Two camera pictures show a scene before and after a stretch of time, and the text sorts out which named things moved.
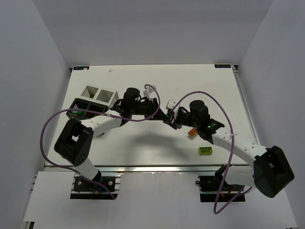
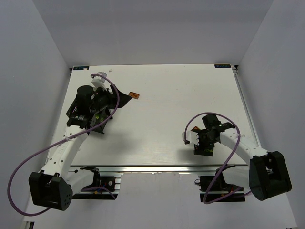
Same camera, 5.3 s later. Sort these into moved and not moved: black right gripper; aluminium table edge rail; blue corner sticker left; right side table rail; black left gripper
Moved: black right gripper; black left gripper
Not moved: blue corner sticker left; aluminium table edge rail; right side table rail
